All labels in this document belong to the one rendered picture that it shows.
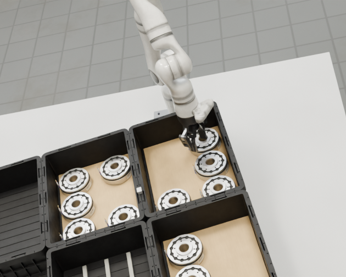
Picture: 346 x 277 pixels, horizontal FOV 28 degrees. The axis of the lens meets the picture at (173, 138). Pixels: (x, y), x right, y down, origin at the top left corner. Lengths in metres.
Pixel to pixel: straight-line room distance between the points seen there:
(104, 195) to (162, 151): 0.24
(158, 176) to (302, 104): 0.62
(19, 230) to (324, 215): 0.96
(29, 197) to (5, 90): 2.00
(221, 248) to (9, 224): 0.72
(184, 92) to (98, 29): 2.47
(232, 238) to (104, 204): 0.45
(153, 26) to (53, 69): 2.35
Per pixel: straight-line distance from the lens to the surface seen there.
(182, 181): 2.16
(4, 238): 2.27
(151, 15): 1.96
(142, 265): 2.01
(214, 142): 2.21
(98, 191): 2.24
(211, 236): 2.01
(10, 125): 2.86
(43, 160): 2.28
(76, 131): 2.68
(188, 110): 2.05
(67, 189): 2.25
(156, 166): 2.24
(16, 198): 2.36
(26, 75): 4.32
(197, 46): 4.03
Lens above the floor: 2.42
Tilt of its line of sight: 43 degrees down
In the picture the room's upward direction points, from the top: 20 degrees counter-clockwise
